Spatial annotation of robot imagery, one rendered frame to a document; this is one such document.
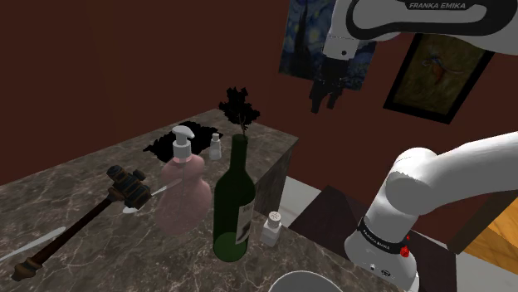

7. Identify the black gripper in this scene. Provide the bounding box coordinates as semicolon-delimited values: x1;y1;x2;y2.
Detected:
310;56;357;115

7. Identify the blue starry night painting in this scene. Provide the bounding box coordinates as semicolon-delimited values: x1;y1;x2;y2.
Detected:
278;0;378;92

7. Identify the black leafy plant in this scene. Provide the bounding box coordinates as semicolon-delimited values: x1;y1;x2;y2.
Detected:
218;86;261;136

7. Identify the black framed bird painting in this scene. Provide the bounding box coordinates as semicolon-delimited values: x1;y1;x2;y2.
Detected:
382;32;496;125

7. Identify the small white shaker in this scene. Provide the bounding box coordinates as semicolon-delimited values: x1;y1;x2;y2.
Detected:
208;132;222;161

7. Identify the green wine bottle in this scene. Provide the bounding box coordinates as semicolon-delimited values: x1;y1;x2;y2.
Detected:
213;134;257;263

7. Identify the white salt shaker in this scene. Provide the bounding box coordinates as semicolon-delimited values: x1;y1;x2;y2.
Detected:
260;211;282;248

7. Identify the pink soap dispenser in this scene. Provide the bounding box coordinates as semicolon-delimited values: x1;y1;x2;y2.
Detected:
154;124;213;236

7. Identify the white bowl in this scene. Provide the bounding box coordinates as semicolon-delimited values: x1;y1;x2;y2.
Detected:
268;270;345;292

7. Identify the dark war hammer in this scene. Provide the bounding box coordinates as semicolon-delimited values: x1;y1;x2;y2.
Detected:
11;164;153;282

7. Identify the wooden framed panel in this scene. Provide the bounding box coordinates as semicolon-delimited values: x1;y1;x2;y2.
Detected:
446;189;518;276

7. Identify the silver knife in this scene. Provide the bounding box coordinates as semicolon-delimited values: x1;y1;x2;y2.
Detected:
0;226;67;264

